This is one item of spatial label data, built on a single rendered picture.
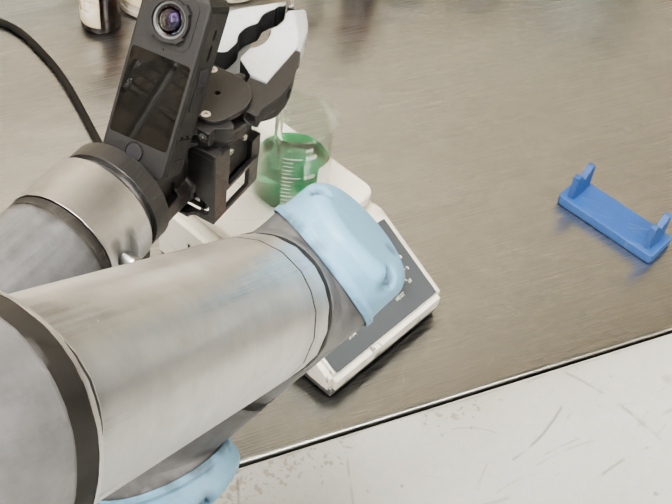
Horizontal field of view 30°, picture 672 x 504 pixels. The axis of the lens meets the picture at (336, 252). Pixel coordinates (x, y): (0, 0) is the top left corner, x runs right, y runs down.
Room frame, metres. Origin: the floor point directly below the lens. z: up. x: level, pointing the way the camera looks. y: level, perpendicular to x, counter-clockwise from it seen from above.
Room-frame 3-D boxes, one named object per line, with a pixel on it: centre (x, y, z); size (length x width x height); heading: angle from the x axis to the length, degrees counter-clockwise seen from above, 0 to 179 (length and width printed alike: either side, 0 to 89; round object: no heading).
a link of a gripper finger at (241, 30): (0.66, 0.08, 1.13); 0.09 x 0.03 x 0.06; 156
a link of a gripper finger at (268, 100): (0.60, 0.07, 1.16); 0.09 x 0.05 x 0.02; 154
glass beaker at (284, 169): (0.68, 0.05, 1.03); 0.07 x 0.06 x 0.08; 104
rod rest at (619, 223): (0.77, -0.24, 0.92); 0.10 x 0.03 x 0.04; 53
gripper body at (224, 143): (0.55, 0.11, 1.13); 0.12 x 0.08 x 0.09; 155
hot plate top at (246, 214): (0.68, 0.06, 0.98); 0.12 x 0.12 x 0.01; 52
